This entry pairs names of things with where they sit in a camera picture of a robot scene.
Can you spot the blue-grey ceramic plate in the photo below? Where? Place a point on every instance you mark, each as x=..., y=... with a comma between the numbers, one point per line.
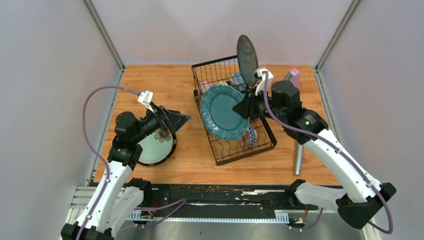
x=247, y=59

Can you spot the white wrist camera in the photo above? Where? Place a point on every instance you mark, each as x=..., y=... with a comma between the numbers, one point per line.
x=145, y=98
x=264, y=78

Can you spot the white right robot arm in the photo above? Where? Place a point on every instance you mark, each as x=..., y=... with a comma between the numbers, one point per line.
x=361, y=195

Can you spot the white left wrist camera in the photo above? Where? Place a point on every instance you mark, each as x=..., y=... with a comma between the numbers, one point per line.
x=145, y=98

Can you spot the silver microphone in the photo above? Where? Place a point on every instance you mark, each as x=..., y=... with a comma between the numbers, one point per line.
x=298, y=159

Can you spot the light green mug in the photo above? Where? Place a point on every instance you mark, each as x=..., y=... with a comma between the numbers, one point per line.
x=222, y=83

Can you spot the black wire dish rack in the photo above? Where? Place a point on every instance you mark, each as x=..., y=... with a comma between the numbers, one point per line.
x=225, y=152

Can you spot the teal scalloped plate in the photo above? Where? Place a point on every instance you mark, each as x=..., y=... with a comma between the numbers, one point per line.
x=216, y=111

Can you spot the red and blue patterned bowl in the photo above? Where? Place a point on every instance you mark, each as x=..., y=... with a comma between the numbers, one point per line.
x=249, y=138

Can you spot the pink metronome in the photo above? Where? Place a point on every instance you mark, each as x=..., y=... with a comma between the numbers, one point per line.
x=293, y=76

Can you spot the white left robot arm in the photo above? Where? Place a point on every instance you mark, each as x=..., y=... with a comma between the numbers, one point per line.
x=113, y=202

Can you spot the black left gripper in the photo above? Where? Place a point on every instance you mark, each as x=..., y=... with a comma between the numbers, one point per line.
x=166, y=118

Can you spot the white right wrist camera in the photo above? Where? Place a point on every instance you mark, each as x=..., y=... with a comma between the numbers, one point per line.
x=264, y=78

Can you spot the black bottom plate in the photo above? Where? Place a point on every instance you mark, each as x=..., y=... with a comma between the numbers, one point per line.
x=172, y=149

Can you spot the blue butterfly mug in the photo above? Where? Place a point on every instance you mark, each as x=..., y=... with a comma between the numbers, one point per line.
x=237, y=82

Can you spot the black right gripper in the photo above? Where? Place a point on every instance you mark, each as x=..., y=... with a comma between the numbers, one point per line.
x=246, y=107

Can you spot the pink ceramic mug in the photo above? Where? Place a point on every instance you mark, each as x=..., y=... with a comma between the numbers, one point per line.
x=204, y=86

